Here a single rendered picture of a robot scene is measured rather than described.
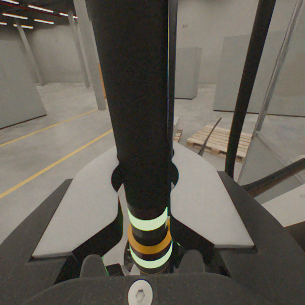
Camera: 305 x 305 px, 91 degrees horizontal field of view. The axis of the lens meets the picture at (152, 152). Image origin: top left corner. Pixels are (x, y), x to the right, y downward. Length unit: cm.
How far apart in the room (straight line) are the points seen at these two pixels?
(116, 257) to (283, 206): 149
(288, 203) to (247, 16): 1199
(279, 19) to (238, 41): 697
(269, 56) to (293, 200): 517
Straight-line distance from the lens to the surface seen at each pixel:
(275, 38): 559
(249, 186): 24
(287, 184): 125
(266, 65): 558
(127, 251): 42
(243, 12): 1234
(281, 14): 1242
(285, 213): 54
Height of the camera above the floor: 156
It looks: 31 degrees down
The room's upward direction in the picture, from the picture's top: 3 degrees counter-clockwise
